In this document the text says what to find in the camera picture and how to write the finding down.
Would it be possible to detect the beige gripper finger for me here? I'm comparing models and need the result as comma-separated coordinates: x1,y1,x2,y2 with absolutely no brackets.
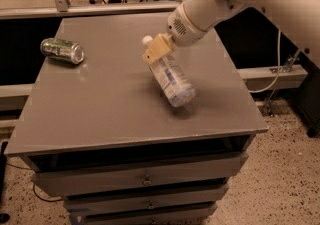
142,33,176,65

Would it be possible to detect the white rounded gripper body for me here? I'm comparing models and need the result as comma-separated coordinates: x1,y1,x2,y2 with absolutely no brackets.
167,3,208,46

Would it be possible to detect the clear plastic water bottle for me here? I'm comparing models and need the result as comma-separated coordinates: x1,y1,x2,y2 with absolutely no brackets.
141,34,197,108

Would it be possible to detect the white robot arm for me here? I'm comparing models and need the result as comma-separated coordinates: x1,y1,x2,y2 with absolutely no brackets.
143,0,320,66

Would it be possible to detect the green soda can lying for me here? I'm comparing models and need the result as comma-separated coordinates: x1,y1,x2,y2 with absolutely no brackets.
40,38,85,65

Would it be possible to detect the grey drawer cabinet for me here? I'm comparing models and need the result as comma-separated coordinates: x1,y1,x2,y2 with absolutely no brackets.
4,10,269,225

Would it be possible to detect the middle drawer front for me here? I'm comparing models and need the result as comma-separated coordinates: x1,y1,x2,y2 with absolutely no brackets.
64,181,229,216

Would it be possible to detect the drawer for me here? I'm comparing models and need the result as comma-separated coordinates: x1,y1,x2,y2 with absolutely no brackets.
32,152,248,197
64,181,229,216
70,202,217,225

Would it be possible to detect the bottom drawer front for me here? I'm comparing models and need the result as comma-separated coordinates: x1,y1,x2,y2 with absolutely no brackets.
70,202,217,225

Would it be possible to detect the top drawer front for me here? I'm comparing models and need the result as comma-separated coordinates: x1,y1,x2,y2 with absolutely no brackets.
32,152,248,197

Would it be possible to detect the white cable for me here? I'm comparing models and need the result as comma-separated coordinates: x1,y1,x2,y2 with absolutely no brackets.
249,29,283,94

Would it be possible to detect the metal guard rail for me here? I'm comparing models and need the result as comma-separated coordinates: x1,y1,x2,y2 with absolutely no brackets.
0,0,308,92

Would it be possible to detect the black cable on floor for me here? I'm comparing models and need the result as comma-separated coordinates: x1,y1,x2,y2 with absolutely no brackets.
5,162,65,203

